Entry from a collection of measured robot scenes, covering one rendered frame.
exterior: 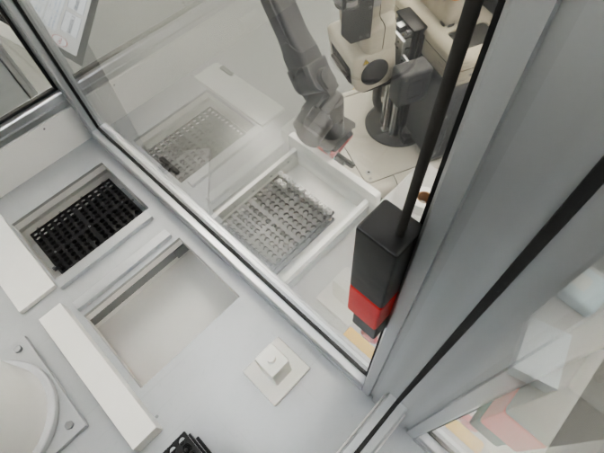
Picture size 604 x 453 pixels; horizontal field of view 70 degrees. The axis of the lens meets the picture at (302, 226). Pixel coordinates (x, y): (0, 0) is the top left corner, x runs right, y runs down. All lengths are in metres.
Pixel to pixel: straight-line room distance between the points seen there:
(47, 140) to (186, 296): 0.50
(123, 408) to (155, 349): 0.21
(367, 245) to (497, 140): 0.13
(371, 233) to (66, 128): 1.00
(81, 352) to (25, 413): 0.13
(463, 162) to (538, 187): 0.04
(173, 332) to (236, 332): 0.21
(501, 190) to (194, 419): 0.71
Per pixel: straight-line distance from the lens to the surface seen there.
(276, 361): 0.75
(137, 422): 0.84
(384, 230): 0.29
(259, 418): 0.82
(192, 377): 0.86
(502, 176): 0.21
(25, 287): 1.06
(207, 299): 1.03
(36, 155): 1.22
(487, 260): 0.27
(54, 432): 0.92
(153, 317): 1.05
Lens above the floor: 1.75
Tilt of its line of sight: 59 degrees down
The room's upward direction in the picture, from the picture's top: 6 degrees counter-clockwise
